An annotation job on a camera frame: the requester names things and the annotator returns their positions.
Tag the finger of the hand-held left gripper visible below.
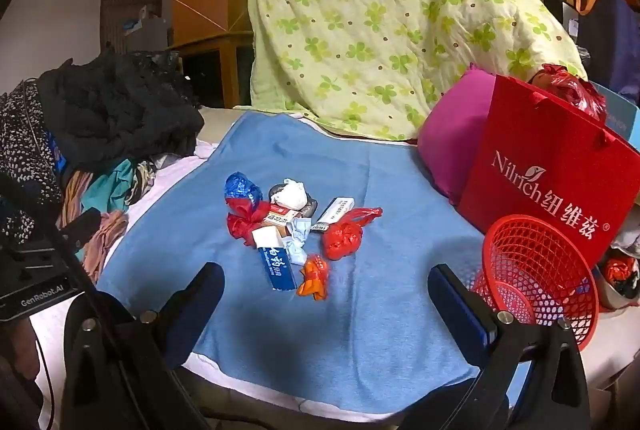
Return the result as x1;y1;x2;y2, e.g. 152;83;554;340
54;208;103;252

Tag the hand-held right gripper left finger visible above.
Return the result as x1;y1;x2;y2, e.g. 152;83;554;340
60;261;226;430

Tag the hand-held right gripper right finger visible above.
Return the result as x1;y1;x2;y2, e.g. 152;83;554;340
400;263;593;430

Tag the blue white long carton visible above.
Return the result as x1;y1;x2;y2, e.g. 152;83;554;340
251;227;298;292

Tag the red mesh plastic basket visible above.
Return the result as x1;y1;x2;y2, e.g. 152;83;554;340
470;213;599;351

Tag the orange wrapper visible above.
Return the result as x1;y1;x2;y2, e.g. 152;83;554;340
296;254;330;300

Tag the red white medicine box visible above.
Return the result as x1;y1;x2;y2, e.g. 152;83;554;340
262;204;301;228

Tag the light blue wrapper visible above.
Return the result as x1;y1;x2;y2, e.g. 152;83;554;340
281;216;313;267

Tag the blue plastic bag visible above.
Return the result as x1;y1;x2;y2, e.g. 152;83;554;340
224;171;263;213

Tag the knotted red plastic bag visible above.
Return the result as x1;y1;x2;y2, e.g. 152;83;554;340
321;207;383;261

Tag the white tissue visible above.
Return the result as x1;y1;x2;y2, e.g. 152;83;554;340
272;178;309;211

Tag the white slim carton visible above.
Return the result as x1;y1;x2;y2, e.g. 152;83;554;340
311;196;357;233

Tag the pink orange striped cloth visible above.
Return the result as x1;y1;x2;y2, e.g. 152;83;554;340
60;170;130;283

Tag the teal garment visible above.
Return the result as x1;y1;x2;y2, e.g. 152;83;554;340
80;158;136;213

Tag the yellow grey patterned cloth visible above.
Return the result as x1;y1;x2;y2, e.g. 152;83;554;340
125;159;158;206

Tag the black white-dotted garment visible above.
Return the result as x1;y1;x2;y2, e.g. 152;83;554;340
0;80;66;241

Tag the blue towel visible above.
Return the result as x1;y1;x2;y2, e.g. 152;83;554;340
95;111;531;416

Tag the black fuzzy garment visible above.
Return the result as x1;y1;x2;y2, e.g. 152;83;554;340
37;47;206;173

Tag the metal basin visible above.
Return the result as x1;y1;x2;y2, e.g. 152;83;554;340
595;245;640;311

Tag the orange black plastic bag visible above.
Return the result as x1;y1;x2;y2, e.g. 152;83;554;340
602;257;640;298

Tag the red paper shopping bag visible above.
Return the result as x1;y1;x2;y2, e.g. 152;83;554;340
457;74;640;270

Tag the pink pillow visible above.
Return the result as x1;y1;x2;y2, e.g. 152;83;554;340
416;67;501;207

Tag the brown wooden door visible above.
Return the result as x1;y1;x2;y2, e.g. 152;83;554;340
100;0;173;56

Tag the orange wooden cabinet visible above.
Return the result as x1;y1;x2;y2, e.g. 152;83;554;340
170;30;261;108

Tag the red plastic bag bundle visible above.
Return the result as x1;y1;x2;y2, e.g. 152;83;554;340
530;64;608;123

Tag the light blue cardboard box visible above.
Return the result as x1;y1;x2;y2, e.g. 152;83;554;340
590;82;640;141

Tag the green clover print quilt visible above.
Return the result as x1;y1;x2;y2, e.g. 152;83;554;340
247;0;588;142

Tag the navy bag with orange handles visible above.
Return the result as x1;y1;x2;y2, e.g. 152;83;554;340
575;0;640;96

